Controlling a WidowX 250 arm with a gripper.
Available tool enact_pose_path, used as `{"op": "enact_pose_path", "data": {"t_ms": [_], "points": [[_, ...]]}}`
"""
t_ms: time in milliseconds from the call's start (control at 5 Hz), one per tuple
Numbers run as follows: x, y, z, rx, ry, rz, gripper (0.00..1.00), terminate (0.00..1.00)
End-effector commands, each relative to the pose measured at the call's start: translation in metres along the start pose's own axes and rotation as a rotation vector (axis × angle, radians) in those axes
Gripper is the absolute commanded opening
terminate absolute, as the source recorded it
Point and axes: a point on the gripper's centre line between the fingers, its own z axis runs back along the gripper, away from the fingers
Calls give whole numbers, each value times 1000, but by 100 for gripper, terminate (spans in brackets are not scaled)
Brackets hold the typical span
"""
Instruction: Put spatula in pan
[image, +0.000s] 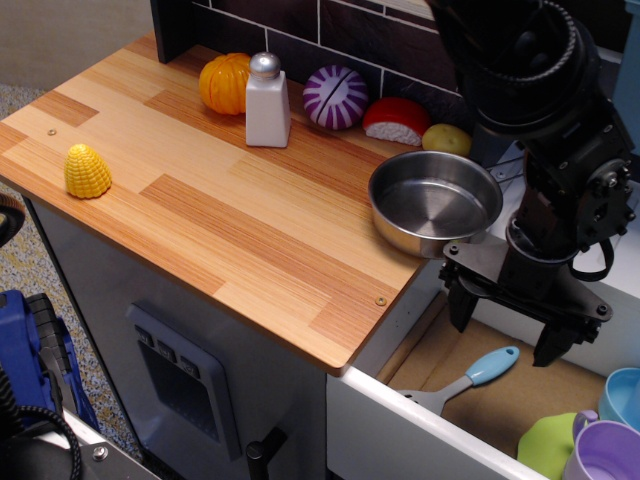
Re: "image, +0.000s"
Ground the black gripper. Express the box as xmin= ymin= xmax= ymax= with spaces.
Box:
xmin=440 ymin=241 xmax=613 ymax=367

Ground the blue handled grey spatula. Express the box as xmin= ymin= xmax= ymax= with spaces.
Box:
xmin=398 ymin=346 xmax=520 ymax=416

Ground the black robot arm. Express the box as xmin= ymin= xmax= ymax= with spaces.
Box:
xmin=430 ymin=1 xmax=635 ymax=367

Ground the stainless steel pan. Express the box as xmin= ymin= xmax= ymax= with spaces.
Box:
xmin=368 ymin=151 xmax=503 ymax=259

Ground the white toy sink basin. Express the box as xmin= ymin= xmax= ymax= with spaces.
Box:
xmin=325 ymin=249 xmax=640 ymax=480

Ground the green plastic plate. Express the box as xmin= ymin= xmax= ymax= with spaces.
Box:
xmin=516 ymin=412 xmax=576 ymax=480

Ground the light blue plastic cup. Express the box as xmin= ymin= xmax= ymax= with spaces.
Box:
xmin=598 ymin=367 xmax=639 ymax=431

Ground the purple plastic cup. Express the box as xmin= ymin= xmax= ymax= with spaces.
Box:
xmin=562 ymin=410 xmax=639 ymax=480

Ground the yellow toy potato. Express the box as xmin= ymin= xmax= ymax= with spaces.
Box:
xmin=422 ymin=123 xmax=472 ymax=157

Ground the red white toy cheese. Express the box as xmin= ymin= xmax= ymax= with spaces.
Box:
xmin=362 ymin=97 xmax=432 ymax=146

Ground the purple striped toy onion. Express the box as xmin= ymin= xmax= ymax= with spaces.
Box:
xmin=303 ymin=65 xmax=369 ymax=130

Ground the white salt shaker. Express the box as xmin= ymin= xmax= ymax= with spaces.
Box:
xmin=245 ymin=52 xmax=291 ymax=148

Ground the grey toy dishwasher door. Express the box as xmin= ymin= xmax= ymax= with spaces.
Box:
xmin=126 ymin=304 xmax=241 ymax=462

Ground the orange toy pumpkin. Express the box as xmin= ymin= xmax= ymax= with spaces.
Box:
xmin=199 ymin=53 xmax=250 ymax=115

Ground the yellow toy corn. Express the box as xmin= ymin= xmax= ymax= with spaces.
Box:
xmin=64 ymin=144 xmax=112 ymax=199

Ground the blue black clamp tool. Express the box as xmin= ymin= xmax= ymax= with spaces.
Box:
xmin=1 ymin=290 xmax=99 ymax=429

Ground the black door handle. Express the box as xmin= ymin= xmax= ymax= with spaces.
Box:
xmin=245 ymin=427 xmax=287 ymax=480

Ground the black braided cable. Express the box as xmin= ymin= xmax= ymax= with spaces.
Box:
xmin=0 ymin=367 xmax=81 ymax=480

